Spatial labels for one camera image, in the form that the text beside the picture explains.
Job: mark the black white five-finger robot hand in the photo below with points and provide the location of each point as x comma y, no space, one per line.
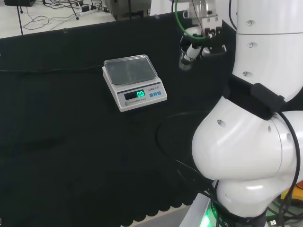
213,30

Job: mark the clear glass beaker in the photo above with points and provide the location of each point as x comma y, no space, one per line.
184,65

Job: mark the white electronic balance steel pan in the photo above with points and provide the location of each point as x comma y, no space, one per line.
142,104

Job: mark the clear cloth clip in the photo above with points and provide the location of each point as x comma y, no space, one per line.
156,16
65,30

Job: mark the grey cabinet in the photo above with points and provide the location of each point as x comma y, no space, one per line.
123,9

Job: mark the white power strip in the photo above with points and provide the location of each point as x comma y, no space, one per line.
86,13

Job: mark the yellow stop button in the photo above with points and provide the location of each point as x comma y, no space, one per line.
298,189

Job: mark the black bench cloth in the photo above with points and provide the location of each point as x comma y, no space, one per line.
59,142

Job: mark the black box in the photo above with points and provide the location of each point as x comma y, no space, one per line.
19,2

